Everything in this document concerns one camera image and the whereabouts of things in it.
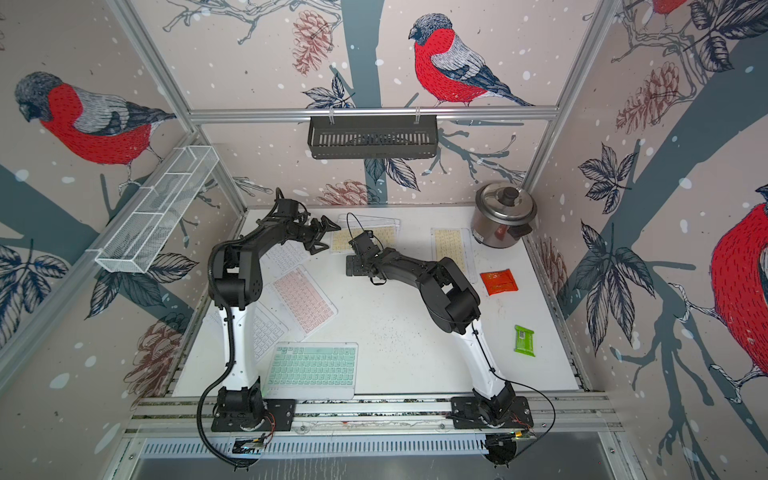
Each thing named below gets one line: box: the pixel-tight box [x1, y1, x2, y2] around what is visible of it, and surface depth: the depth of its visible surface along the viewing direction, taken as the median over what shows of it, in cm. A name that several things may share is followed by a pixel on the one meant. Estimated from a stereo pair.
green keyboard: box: [262, 342, 359, 401], surface depth 82 cm
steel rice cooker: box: [471, 181, 537, 249], surface depth 99 cm
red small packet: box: [480, 268, 519, 296], surface depth 100 cm
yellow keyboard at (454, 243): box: [430, 227, 478, 284], surface depth 112 cm
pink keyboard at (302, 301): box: [264, 265, 338, 342], surface depth 96 cm
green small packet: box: [514, 325, 536, 357], surface depth 87 cm
